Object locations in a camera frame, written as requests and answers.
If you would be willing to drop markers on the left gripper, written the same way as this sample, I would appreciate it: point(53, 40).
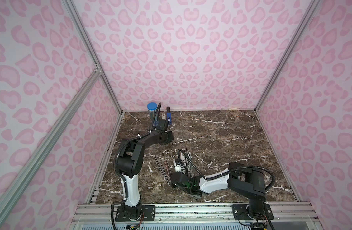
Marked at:
point(167, 135)

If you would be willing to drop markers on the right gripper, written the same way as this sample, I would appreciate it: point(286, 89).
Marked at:
point(179, 177)

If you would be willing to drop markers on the dark pencil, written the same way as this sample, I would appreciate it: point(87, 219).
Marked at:
point(165, 172)
point(158, 163)

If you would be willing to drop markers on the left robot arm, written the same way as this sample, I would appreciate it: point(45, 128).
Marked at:
point(129, 161)

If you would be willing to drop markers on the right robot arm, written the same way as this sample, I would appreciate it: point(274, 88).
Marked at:
point(245, 180)

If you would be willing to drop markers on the blue-capped metal cylinder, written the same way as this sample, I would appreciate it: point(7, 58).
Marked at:
point(152, 107)

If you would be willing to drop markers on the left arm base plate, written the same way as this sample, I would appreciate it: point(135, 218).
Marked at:
point(147, 212)

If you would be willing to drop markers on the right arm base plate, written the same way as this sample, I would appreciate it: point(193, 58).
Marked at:
point(266, 211)

